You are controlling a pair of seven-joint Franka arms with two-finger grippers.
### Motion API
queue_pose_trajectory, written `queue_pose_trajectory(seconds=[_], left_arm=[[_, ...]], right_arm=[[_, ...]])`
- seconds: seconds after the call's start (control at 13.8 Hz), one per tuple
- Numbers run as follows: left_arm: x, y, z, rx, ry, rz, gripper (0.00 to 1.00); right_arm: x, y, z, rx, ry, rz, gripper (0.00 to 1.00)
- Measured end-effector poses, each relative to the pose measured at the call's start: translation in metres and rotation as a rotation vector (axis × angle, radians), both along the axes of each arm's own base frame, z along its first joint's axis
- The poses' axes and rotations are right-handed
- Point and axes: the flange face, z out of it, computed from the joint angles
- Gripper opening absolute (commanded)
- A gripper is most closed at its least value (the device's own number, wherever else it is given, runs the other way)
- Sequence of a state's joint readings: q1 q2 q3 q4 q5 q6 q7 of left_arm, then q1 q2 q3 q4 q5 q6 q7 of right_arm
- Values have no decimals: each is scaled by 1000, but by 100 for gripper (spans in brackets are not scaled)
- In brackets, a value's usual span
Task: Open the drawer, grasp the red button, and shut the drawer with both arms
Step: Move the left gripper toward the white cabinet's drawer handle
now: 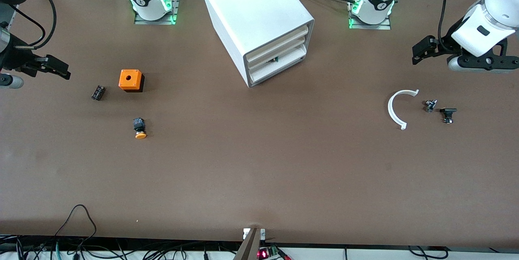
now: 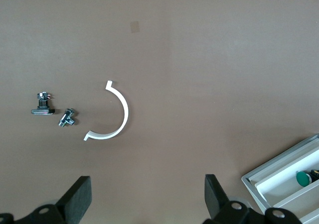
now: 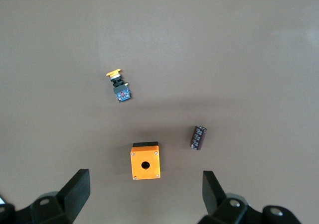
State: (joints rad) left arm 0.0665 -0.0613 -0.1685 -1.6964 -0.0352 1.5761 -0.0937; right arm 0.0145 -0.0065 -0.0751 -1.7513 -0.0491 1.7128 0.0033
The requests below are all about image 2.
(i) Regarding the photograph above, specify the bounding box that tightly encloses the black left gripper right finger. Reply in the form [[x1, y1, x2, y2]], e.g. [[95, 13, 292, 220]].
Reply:
[[202, 174, 303, 224]]

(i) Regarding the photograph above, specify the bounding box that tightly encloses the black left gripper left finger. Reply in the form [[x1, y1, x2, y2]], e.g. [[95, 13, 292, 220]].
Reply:
[[14, 176, 93, 224]]

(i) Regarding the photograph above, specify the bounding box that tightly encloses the white grey compartment drawer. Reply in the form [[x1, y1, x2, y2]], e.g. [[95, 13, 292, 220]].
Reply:
[[241, 133, 319, 224]]

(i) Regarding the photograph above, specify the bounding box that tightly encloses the green round push button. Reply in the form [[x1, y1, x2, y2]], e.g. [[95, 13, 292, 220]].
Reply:
[[296, 171, 313, 188]]

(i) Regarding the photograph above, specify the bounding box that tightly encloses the black yellow push button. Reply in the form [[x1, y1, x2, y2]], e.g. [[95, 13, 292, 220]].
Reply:
[[310, 168, 319, 184]]

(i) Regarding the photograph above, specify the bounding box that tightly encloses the small metal pipe fitting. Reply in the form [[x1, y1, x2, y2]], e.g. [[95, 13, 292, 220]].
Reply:
[[58, 108, 76, 128]]

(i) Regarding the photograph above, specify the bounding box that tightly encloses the white half-ring plastic clamp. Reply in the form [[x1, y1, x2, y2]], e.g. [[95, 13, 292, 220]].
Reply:
[[83, 80, 130, 142]]

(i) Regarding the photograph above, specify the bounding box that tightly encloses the black push switch component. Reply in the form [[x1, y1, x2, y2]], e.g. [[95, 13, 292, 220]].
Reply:
[[31, 92, 56, 115]]

